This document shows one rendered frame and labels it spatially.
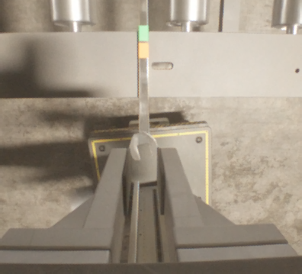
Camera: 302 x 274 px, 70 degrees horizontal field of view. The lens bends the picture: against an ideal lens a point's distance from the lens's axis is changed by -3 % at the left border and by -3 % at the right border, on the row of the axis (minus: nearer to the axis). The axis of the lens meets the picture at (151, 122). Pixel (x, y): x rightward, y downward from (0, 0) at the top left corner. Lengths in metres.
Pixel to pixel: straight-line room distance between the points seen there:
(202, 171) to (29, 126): 1.21
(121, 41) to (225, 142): 1.45
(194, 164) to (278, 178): 0.88
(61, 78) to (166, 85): 0.15
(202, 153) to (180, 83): 1.02
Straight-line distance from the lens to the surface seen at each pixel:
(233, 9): 0.76
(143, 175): 1.33
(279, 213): 2.22
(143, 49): 0.31
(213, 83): 0.33
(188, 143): 1.27
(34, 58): 0.35
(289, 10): 0.70
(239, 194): 1.95
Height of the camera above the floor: 1.48
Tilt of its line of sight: 74 degrees down
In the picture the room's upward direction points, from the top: 174 degrees clockwise
